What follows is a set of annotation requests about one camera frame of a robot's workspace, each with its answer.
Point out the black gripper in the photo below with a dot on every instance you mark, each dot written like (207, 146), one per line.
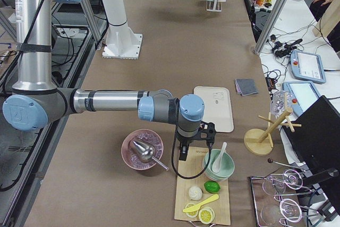
(186, 141)

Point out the cream rectangular tray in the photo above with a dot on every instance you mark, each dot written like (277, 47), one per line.
(218, 108)

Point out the clear glass cup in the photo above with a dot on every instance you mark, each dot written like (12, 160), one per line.
(280, 101)

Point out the bamboo cutting board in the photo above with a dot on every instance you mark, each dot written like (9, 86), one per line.
(191, 167)

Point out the white ceramic spoon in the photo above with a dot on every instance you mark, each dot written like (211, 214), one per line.
(217, 162)

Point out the metal ice scoop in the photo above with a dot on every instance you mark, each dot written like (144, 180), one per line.
(145, 151)

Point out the pink bowl with ice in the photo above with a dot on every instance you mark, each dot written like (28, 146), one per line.
(130, 157)

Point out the white steamed bun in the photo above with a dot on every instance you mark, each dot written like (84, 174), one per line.
(195, 193)

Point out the green top bowl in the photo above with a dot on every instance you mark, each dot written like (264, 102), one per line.
(227, 161)

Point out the green lime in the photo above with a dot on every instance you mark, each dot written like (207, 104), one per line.
(212, 187)

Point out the yellow plastic knife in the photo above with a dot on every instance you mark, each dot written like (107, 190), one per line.
(197, 206)

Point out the lemon slices stack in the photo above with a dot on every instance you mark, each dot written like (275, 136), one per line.
(206, 215)

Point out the wooden mug tree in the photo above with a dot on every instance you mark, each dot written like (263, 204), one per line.
(259, 142)

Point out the grey folded cloth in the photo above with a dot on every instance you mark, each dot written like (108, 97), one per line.
(245, 87)

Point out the black monitor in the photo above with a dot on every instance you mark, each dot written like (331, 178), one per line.
(316, 142)

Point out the teach pendant near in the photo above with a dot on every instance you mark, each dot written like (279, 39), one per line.
(303, 95)

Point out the teach pendant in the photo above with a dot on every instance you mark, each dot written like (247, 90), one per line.
(303, 95)
(307, 66)

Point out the teach pendant far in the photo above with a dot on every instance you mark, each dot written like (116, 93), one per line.
(307, 66)

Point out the person in black shirt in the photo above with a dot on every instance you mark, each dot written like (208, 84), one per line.
(318, 8)

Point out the wire glass holder rack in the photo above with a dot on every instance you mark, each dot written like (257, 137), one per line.
(292, 196)

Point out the white pillar mount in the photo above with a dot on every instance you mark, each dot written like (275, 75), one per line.
(121, 41)

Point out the aluminium frame post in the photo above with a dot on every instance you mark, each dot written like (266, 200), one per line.
(274, 15)

